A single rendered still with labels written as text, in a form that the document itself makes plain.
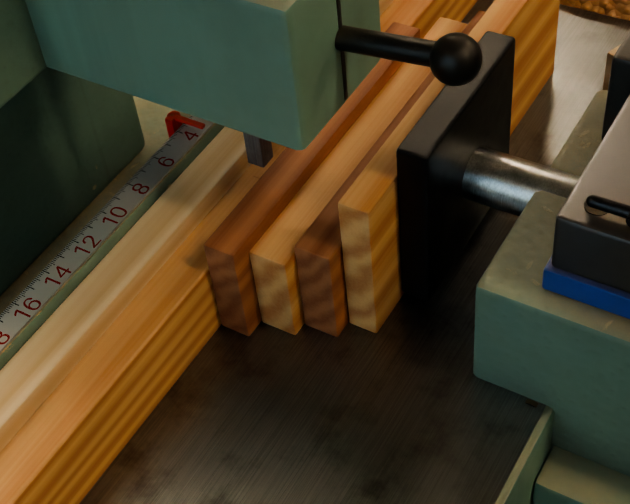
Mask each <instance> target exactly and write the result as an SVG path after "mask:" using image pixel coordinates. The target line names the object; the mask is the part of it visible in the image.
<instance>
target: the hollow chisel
mask: <svg viewBox="0 0 630 504"><path fill-rule="evenodd" d="M243 135H244V141H245V147H246V153H247V158H248V163H251V164H254V165H257V166H260V167H263V168H264V167H265V166H266V165H267V163H268V162H269V161H270V160H271V159H272V158H273V151H272V144H271V142H270V141H267V140H264V139H261V138H258V137H255V136H252V135H249V134H246V133H243Z"/></svg>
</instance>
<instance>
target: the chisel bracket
mask: <svg viewBox="0 0 630 504"><path fill-rule="evenodd" d="M25 2H26V5H27V8H28V11H29V14H30V17H31V20H32V23H33V26H34V30H35V33H36V36H37V39H38V42H39V45H40V48H41V51H42V54H43V57H44V60H45V63H46V66H47V67H49V68H52V69H55V70H58V71H61V72H64V73H67V74H70V75H73V76H76V77H79V78H82V79H85V80H88V81H91V82H94V83H97V84H100V85H103V86H106V87H109V88H112V89H115V90H118V91H121V92H124V93H127V94H130V95H133V96H136V97H139V98H142V99H145V100H148V101H151V102H154V103H157V104H160V105H163V106H166V107H169V108H172V109H175V110H178V111H181V112H184V113H187V114H190V115H193V116H196V117H198V118H201V119H204V120H207V121H210V122H213V123H216V124H219V125H222V126H225V127H228V128H231V129H234V130H237V131H240V132H243V133H246V134H249V135H252V136H255V137H258V138H261V139H264V140H267V141H270V142H273V143H276V144H279V145H282V146H285V147H288V148H291V149H294V150H304V149H306V148H307V147H308V146H309V144H310V143H311V142H312V141H313V140H314V138H315V137H316V136H317V135H318V134H319V132H320V131H321V130H322V129H323V128H324V126H325V125H326V124H327V123H328V122H329V120H330V119H331V118H332V117H333V116H334V114H335V113H336V112H337V111H338V110H339V109H340V107H341V106H342V105H343V104H344V103H345V101H346V100H347V99H348V98H349V97H350V95H351V94H352V93H353V92H354V91H355V89H356V88H357V87H358V86H359V85H360V83H361V82H362V81H363V80H364V79H365V77H366V76H367V75H368V74H369V73H370V71H371V70H372V69H373V68H374V67H375V66H376V64H377V63H378V62H379V60H380V58H378V57H372V56H367V55H361V54H356V53H350V52H345V51H340V50H337V49H336V48H335V37H336V34H337V32H338V30H339V29H340V28H341V27H342V26H343V25H346V26H351V27H357V28H363V29H369V30H375V31H381V29H380V9H379V0H25Z"/></svg>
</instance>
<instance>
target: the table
mask: <svg viewBox="0 0 630 504"><path fill-rule="evenodd" d="M629 31H630V21H628V20H623V19H619V18H615V17H611V16H607V15H603V14H599V13H595V12H591V11H587V10H583V9H579V8H574V7H570V6H566V5H562V4H560V5H559V16H558V27H557V38H556V49H555V60H554V71H553V73H552V75H551V76H550V78H549V79H548V81H547V82H546V84H545V85H544V87H543V88H542V90H541V91H540V93H539V94H538V96H537V97H536V99H535V100H534V102H533V103H532V105H531V106H530V107H529V109H528V110H527V112H526V113H525V115H524V116H523V118H522V119H521V121H520V122H519V124H518V125H517V127H516V128H515V130H514V131H513V133H512V134H511V136H510V143H509V154H510V155H513V156H516V157H519V158H523V159H526V160H529V161H532V162H536V163H539V164H542V165H545V166H549V167H550V166H551V165H552V163H553V162H554V160H555V158H556V157H557V155H558V154H559V152H560V150H561V149H562V147H563V146H564V144H565V142H566V141H567V139H568V138H569V136H570V134H571V133H572V131H573V130H574V128H575V126H576V125H577V123H578V122H579V120H580V118H581V117H582V115H583V114H584V112H585V111H586V109H587V107H588V106H589V104H590V103H591V101H592V99H593V98H594V96H595V95H596V93H597V92H598V91H600V90H603V84H604V76H605V69H606V61H607V54H608V52H609V51H611V50H612V49H614V48H616V47H617V46H619V45H620V44H621V43H622V42H623V40H624V38H625V37H626V35H627V34H628V32H629ZM518 218H519V216H516V215H513V214H510V213H507V212H504V211H501V210H498V209H495V208H492V207H490V209H489V210H488V212H487V213H486V215H485V216H484V218H483V220H482V221H481V223H480V224H479V226H478V227H477V229H476V230H475V232H474V233H473V235H472V236H471V238H470V239H469V241H468V242H467V244H466V246H465V247H464V249H463V250H462V252H461V253H460V255H459V256H458V258H457V259H456V261H455V262H454V264H453V265H452V267H451V269H450V270H449V272H448V273H447V275H446V276H445V278H444V279H443V281H442V282H441V284H440V285H439V287H438V288H437V290H436V291H435V293H434V295H433V296H432V298H431V299H430V300H429V301H425V300H423V299H420V298H417V297H415V296H412V295H409V294H407V293H404V294H403V295H402V297H401V298H400V300H399V301H398V303H397V304H396V306H395V307H394V309H393V310H392V312H391V313H390V315H389V316H388V318H387V319H386V321H385V322H384V324H383V325H382V327H381V328H380V330H379V331H378V332H377V333H373V332H371V331H368V330H366V329H363V328H361V327H358V326H356V325H353V324H351V323H350V322H348V323H347V325H346V326H345V328H344V329H343V331H342V332H341V333H340V335H339V336H338V337H335V336H332V335H330V334H327V333H325V332H322V331H320V330H318V329H315V328H313V327H310V326H308V325H306V324H305V323H304V325H303V326H302V327H301V329H300V330H299V332H298V333H297V334H296V335H293V334H290V333H288V332H285V331H283V330H281V329H278V328H276V327H273V326H271V325H269V324H266V323H264V322H263V321H261V322H260V323H259V325H258V326H257V327H256V329H255V330H254V331H253V332H252V334H251V335H250V336H246V335H244V334H241V333H239V332H237V331H234V330H232V329H230V328H227V327H225V326H223V325H222V324H221V325H220V327H219V328H218V329H217V331H216V332H215V333H214V334H213V336H212V337H211V338H210V339H209V341H208V342H207V343H206V344H205V346H204V347H203V348H202V349H201V351H200V352H199V353H198V354H197V356H196V357H195V358H194V360H193V361H192V362H191V363H190V365H189V366H188V367H187V368H186V370H185V371H184V372H183V373H182V375H181V376H180V377H179V378H178V380H177V381H176V382H175V384H174V385H173V386H172V387H171V389H170V390H169V391H168V392H167V394H166V395H165V396H164V397H163V399H162V400H161V401H160V402H159V404H158V405H157V406H156V408H155V409H154V410H153V411H152V413H151V414H150V415H149V416H148V418H147V419H146V420H145V421H144V423H143V424H142V425H141V426H140V428H139V429H138V430H137V432H136V433H135V434H134V435H133V437H132V438H131V439H130V440H129V442H128V443H127V444H126V445H125V447H124V448H123V449H122V450H121V452H120V453H119V454H118V456H117V457H116V458H115V459H114V461H113V462H112V463H111V464H110V466H109V467H108V468H107V469H106V471H105V472H104V473H103V474H102V476H101V477H100V478H99V480H98V481H97V482H96V483H95V485H94V486H93V487H92V488H91V490H90V491H89V492H88V493H87V495H86V496H85V497H84V498H83V500H82V501H81V502H80V504H630V477H629V476H627V475H625V474H622V473H620V472H617V471H615V470H612V469H610V468H608V467H605V466H603V465H600V464H598V463H596V462H593V461H591V460H588V459H586V458H583V457H581V456H579V455H576V454H574V453H571V452H569V451H566V450H564V449H562V448H559V447H557V446H554V445H552V444H551V439H552V431H553V423H554V415H555V412H554V410H553V409H552V408H550V407H549V406H546V405H545V404H542V403H540V402H537V401H535V400H533V401H535V402H537V403H538V405H537V407H533V406H531V405H528V404H526V403H525V401H526V400H527V399H530V398H527V397H525V396H522V395H520V394H517V393H515V392H512V391H510V390H507V389H505V388H502V387H500V386H497V385H495V384H492V383H490V382H487V381H485V380H482V379H480V378H478V377H476V376H475V375H474V374H473V361H474V331H475V301H476V285H477V283H478V281H479V280H480V278H481V277H482V275H483V273H484V272H485V270H486V269H487V267H488V265H489V264H490V262H491V261H492V259H493V257H494V256H495V254H496V253H497V251H498V249H499V248H500V246H501V245H502V243H503V241H504V240H505V238H506V237H507V235H508V234H509V232H510V230H511V229H512V227H513V226H514V224H515V222H516V221H517V219H518ZM530 400H532V399H530Z"/></svg>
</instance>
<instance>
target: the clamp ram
mask: <svg viewBox="0 0 630 504"><path fill-rule="evenodd" d="M478 45H479V46H480V49H481V52H482V58H483V59H482V66H481V69H480V71H479V73H478V75H477V76H476V77H475V78H474V79H473V80H472V81H470V82H469V83H467V84H464V85H461V86H449V85H445V86H444V88H443V89H442V90H441V91H440V93H439V94H438V95H437V97H436V98H435V99H434V101H433V102H432V103H431V105H430V106H429V107H428V109H427V110H426V111H425V112H424V114H423V115H422V116H421V118H420V119H419V120H418V122H417V123H416V124H415V126H414V127H413V128H412V130H411V131H410V132H409V133H408V135H407V136H406V137H405V139H404V140H403V141H402V143H401V144H400V145H399V147H398V148H397V151H396V158H397V182H398V206H399V230H400V255H401V279H402V291H403V292H404V293H407V294H409V295H412V296H415V297H417V298H420V299H423V300H425V301H429V300H430V299H431V298H432V296H433V295H434V293H435V291H436V290H437V288H438V287H439V285H440V284H441V282H442V281H443V279H444V278H445V276H446V275H447V273H448V272H449V270H450V269H451V267H452V265H453V264H454V262H455V261H456V259H457V258H458V256H459V255H460V253H461V252H462V250H463V249H464V247H465V246H466V244H467V242H468V241H469V239H470V238H471V236H472V235H473V233H474V232H475V230H476V229H477V227H478V226H479V224H480V223H481V221H482V220H483V218H484V216H485V215H486V213H487V212H488V210H489V209H490V207H492V208H495V209H498V210H501V211H504V212H507V213H510V214H513V215H516V216H520V214H521V213H522V211H523V210H524V208H525V206H526V205H527V203H528V202H529V200H530V198H531V197H532V196H533V194H534V193H535V192H538V191H542V190H543V191H546V192H549V193H552V194H555V195H558V196H562V197H565V198H568V197H569V195H570V193H571V192H572V190H573V188H574V187H575V185H576V183H577V182H578V180H579V178H580V176H577V175H574V174H570V173H567V172H564V171H561V170H558V169H554V168H552V167H549V166H545V165H542V164H539V163H536V162H532V161H529V160H526V159H523V158H519V157H516V156H513V155H510V154H509V143H510V126H511V109H512V91H513V74H514V57H515V38H513V37H511V36H507V35H503V34H499V33H496V32H492V31H487V32H485V34H484V35H483V36H482V38H481V39H480V40H479V42H478Z"/></svg>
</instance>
